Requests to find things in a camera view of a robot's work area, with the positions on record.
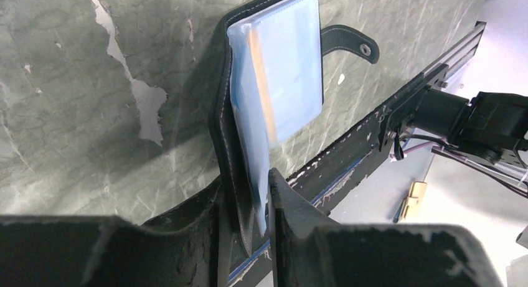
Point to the small brass hinge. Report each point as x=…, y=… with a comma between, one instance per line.
x=410, y=206

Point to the orange VIP credit card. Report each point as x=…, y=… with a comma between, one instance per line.
x=262, y=84

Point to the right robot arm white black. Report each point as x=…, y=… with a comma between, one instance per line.
x=487, y=133

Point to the black card holder wallet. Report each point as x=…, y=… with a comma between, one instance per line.
x=293, y=45

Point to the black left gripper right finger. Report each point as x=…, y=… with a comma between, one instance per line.
x=310, y=249

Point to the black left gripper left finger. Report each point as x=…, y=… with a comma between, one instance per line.
x=177, y=248

